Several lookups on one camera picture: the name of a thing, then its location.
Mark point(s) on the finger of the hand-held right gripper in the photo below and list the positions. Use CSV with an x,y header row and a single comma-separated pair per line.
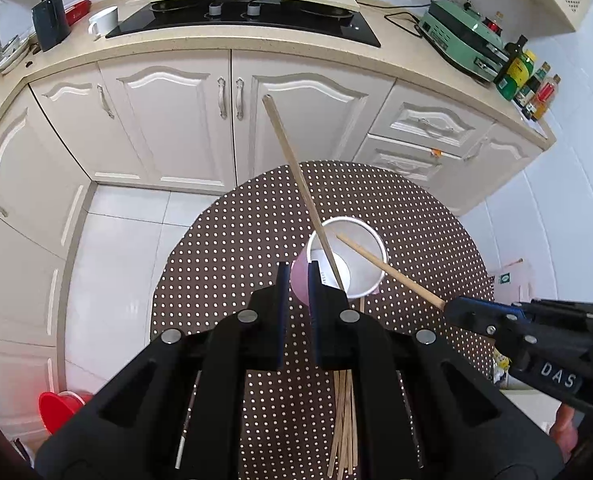
x,y
476,317

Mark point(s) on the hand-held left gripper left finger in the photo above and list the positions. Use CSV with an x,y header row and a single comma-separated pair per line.
x,y
279,310

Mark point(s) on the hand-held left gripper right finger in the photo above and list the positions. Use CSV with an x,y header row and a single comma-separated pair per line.
x,y
315,310

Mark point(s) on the pink paper cup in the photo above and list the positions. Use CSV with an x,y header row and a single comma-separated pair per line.
x,y
364,265

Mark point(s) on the light wooden chopstick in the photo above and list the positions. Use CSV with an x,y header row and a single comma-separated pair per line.
x,y
296,170
391,272

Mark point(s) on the pile of bamboo chopsticks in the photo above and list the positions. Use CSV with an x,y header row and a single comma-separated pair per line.
x,y
346,425

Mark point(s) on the person's right hand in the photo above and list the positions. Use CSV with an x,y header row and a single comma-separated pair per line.
x,y
563,432

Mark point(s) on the cardboard box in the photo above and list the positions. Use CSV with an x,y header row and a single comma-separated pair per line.
x,y
513,282

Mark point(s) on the brown polka-dot tablecloth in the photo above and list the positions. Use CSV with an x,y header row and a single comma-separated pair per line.
x,y
226,260

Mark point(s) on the orange bottle red label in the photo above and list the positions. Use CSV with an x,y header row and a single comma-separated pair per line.
x,y
545,97

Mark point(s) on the dark sauce bottle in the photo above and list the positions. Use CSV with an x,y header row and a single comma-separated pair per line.
x,y
533,87

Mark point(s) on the red plastic basin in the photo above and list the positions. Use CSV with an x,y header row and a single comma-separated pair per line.
x,y
61,410

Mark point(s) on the green bottle yellow label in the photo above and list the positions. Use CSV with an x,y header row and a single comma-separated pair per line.
x,y
518,77

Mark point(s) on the beige stone countertop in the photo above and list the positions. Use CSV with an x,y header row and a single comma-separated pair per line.
x,y
416,67

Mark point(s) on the dark olive oil bottle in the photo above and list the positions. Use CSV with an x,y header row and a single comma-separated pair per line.
x,y
511,57

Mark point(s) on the green electric grill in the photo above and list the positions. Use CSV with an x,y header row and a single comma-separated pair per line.
x,y
459,37

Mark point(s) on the black glass gas cooktop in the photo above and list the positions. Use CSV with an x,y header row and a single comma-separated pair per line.
x,y
301,22

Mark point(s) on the white mug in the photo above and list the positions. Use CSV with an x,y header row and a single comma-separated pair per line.
x,y
105,21

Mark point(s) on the red packet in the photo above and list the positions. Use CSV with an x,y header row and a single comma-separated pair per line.
x,y
79,11

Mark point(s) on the white plate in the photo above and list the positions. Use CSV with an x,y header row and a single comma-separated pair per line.
x,y
12,57

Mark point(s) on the dark blue kettle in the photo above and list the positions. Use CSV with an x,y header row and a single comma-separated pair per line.
x,y
50,20

